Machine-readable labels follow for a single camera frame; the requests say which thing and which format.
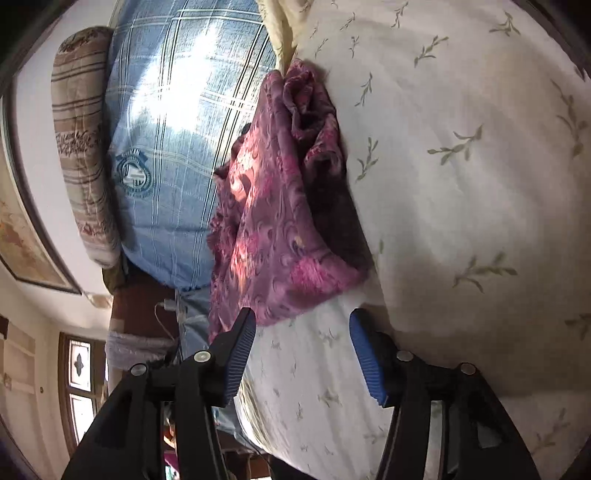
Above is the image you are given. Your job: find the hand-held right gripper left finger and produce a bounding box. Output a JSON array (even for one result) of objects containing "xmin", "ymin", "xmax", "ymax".
[{"xmin": 62, "ymin": 307, "xmax": 257, "ymax": 480}]

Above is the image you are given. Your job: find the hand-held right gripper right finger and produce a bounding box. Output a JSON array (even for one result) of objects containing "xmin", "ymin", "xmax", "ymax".
[{"xmin": 348, "ymin": 308, "xmax": 541, "ymax": 480}]

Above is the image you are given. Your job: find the purple floral garment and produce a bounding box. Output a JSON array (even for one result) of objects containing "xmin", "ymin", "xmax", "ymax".
[{"xmin": 207, "ymin": 59, "xmax": 370, "ymax": 344}]

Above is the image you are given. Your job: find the grey hanging cloth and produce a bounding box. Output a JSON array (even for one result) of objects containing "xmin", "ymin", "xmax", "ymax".
[{"xmin": 105, "ymin": 331, "xmax": 178, "ymax": 365}]

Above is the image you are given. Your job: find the brown wooden headboard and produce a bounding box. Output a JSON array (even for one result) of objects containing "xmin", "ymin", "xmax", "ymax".
[{"xmin": 110, "ymin": 270, "xmax": 181, "ymax": 342}]

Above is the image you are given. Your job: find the dark olive cloth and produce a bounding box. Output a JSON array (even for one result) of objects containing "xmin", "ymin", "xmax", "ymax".
[{"xmin": 102, "ymin": 263, "xmax": 130, "ymax": 296}]

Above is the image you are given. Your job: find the wooden stained glass window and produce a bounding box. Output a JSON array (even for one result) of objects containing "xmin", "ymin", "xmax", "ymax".
[{"xmin": 58, "ymin": 332, "xmax": 112, "ymax": 457}]

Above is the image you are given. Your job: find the white leaf-print bed sheet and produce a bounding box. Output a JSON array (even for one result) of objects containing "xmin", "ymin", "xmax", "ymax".
[{"xmin": 233, "ymin": 0, "xmax": 591, "ymax": 480}]

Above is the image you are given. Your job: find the blue plaid pillow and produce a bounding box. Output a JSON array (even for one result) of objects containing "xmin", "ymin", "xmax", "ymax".
[{"xmin": 104, "ymin": 0, "xmax": 282, "ymax": 291}]

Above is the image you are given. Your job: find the brown striped bolster pillow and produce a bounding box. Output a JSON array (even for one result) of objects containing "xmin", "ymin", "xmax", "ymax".
[{"xmin": 50, "ymin": 27, "xmax": 123, "ymax": 271}]

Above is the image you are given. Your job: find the cream cloth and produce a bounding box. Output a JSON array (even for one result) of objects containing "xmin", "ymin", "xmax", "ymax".
[{"xmin": 254, "ymin": 0, "xmax": 305, "ymax": 79}]

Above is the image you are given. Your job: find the white charger cable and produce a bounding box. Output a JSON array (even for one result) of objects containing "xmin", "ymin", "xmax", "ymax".
[{"xmin": 154, "ymin": 302, "xmax": 178, "ymax": 344}]

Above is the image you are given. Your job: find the framed wall picture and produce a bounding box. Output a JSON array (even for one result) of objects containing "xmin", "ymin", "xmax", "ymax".
[{"xmin": 0, "ymin": 99, "xmax": 84, "ymax": 296}]

